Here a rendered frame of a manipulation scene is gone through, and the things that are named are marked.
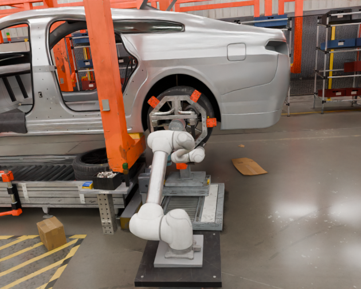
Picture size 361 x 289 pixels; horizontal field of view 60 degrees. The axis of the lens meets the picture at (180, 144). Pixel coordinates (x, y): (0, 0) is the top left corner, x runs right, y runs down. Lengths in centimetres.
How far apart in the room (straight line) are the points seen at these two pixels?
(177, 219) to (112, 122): 118
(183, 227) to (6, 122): 260
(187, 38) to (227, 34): 36
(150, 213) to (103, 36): 144
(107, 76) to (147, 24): 75
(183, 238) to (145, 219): 26
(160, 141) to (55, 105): 168
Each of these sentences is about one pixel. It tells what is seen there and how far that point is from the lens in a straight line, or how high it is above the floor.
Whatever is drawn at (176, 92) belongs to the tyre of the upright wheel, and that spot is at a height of 115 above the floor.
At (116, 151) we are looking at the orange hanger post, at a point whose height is 72.
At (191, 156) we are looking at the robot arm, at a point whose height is 65.
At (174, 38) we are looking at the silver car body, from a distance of 306.
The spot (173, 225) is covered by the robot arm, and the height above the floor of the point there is 55.
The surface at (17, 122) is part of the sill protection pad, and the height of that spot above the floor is 91.
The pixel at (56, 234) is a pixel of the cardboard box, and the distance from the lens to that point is 297.
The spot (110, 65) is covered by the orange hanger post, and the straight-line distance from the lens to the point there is 267.
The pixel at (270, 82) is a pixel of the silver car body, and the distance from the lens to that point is 305.
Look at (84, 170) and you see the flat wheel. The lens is 325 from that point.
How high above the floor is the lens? 156
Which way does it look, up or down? 17 degrees down
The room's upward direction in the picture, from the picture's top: 5 degrees counter-clockwise
